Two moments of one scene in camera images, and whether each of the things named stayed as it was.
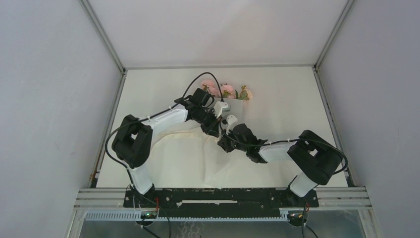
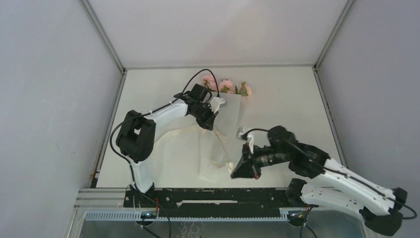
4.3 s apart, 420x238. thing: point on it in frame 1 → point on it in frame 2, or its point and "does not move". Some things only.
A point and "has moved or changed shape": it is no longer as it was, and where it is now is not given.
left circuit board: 148,215 does not move
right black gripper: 225,138 → 247,166
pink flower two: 211,87 has moved or changed shape
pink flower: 245,94 has moved or changed shape
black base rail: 220,203 does not move
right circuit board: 297,215 does not move
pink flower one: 227,91 has moved or changed shape
